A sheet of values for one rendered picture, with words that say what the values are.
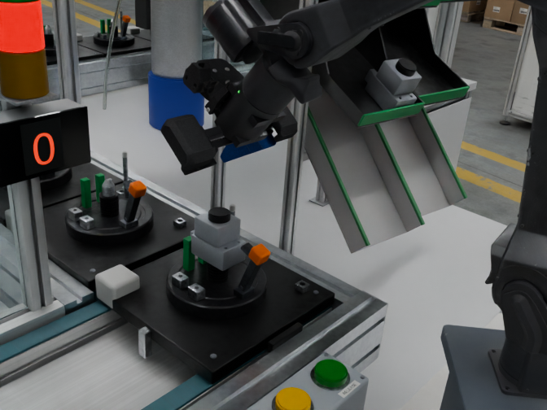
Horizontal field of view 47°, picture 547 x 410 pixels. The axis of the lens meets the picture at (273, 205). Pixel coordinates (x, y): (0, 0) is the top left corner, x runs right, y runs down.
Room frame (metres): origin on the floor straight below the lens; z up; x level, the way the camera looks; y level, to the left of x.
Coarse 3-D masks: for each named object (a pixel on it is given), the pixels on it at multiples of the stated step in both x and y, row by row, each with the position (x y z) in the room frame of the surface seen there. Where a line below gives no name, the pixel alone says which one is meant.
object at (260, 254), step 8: (240, 248) 0.70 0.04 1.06; (248, 248) 0.70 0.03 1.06; (256, 248) 0.68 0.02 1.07; (264, 248) 0.69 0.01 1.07; (248, 256) 0.69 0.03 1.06; (256, 256) 0.68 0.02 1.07; (264, 256) 0.68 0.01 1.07; (248, 264) 0.69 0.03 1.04; (256, 264) 0.68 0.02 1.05; (248, 272) 0.69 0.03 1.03; (256, 272) 0.69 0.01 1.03; (248, 280) 0.69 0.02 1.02; (240, 288) 0.69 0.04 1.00; (248, 288) 0.70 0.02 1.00
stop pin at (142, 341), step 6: (138, 330) 0.64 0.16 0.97; (144, 330) 0.64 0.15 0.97; (150, 330) 0.64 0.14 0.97; (138, 336) 0.64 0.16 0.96; (144, 336) 0.63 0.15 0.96; (150, 336) 0.64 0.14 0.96; (138, 342) 0.64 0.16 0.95; (144, 342) 0.63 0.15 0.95; (150, 342) 0.64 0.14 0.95; (144, 348) 0.63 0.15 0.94; (150, 348) 0.64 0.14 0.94; (144, 354) 0.63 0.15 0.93; (150, 354) 0.64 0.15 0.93
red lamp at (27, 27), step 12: (0, 12) 0.64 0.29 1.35; (12, 12) 0.64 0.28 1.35; (24, 12) 0.65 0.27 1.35; (36, 12) 0.66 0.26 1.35; (0, 24) 0.64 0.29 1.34; (12, 24) 0.64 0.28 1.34; (24, 24) 0.65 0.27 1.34; (36, 24) 0.66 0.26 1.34; (0, 36) 0.64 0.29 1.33; (12, 36) 0.64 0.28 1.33; (24, 36) 0.65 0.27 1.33; (36, 36) 0.65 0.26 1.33; (0, 48) 0.64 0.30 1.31; (12, 48) 0.64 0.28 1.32; (24, 48) 0.64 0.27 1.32; (36, 48) 0.65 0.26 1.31
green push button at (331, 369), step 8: (328, 360) 0.60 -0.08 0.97; (336, 360) 0.60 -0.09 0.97; (320, 368) 0.59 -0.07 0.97; (328, 368) 0.59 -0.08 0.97; (336, 368) 0.59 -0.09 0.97; (344, 368) 0.59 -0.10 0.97; (320, 376) 0.57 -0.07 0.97; (328, 376) 0.57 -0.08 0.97; (336, 376) 0.57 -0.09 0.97; (344, 376) 0.58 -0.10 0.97; (328, 384) 0.57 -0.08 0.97; (336, 384) 0.57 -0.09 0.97
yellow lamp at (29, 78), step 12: (0, 60) 0.65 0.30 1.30; (12, 60) 0.64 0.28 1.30; (24, 60) 0.64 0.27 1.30; (36, 60) 0.65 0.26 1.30; (0, 72) 0.65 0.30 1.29; (12, 72) 0.64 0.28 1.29; (24, 72) 0.64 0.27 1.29; (36, 72) 0.65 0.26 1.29; (0, 84) 0.65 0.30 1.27; (12, 84) 0.64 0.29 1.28; (24, 84) 0.64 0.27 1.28; (36, 84) 0.65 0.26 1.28; (48, 84) 0.67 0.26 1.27; (12, 96) 0.64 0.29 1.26; (24, 96) 0.64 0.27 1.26; (36, 96) 0.65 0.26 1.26
